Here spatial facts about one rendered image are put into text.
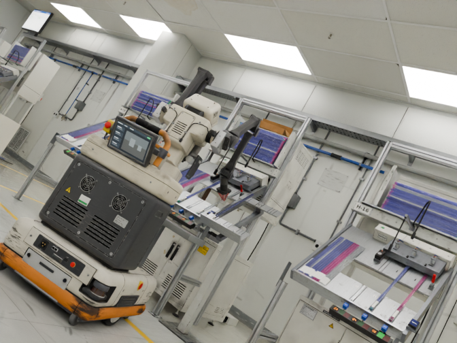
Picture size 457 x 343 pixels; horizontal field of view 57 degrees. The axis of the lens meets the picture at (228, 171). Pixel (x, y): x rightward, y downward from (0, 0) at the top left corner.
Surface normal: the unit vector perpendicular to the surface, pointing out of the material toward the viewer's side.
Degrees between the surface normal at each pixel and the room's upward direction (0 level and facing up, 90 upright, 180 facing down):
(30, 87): 90
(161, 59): 90
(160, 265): 90
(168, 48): 90
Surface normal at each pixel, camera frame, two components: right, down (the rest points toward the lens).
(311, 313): -0.47, -0.40
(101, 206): -0.20, -0.27
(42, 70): 0.73, 0.33
